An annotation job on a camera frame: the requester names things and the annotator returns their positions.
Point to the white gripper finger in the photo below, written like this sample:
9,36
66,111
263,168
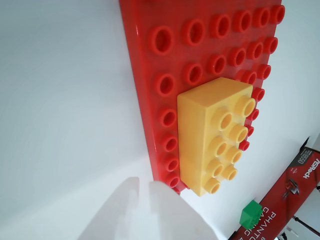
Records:
117,212
175,217

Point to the green lego brick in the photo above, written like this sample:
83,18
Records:
247,215

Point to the yellow lego brick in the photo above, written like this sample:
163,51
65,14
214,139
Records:
192,125

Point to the red studded lego baseplate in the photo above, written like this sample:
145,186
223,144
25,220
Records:
145,62

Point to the red black ASRock box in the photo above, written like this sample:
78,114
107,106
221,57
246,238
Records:
287,195

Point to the thin black rod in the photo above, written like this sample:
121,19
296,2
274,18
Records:
306,222

